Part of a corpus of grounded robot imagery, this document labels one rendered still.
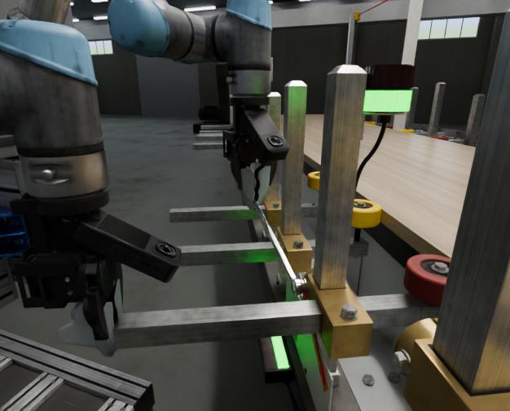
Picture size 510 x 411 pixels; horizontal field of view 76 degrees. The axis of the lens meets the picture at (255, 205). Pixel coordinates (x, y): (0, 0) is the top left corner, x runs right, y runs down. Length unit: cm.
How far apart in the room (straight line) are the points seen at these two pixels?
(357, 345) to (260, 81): 42
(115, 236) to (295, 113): 40
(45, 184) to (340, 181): 31
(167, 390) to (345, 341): 118
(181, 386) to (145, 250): 120
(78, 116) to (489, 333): 34
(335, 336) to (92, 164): 32
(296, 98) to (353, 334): 41
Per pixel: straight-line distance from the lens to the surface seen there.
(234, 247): 66
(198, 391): 151
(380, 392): 70
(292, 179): 66
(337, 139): 40
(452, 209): 77
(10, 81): 35
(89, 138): 35
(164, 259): 37
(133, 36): 52
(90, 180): 36
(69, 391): 135
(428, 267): 50
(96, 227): 37
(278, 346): 63
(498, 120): 20
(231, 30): 60
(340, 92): 39
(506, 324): 21
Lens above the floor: 112
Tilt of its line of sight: 19 degrees down
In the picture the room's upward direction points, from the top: straight up
